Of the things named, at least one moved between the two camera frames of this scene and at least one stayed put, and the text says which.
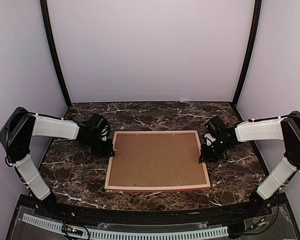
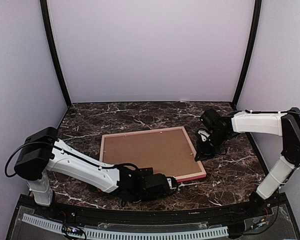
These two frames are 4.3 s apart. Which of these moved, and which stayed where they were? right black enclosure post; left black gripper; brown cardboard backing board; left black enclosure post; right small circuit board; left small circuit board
Moved: left black gripper; brown cardboard backing board
Stayed: left black enclosure post; right black enclosure post; right small circuit board; left small circuit board
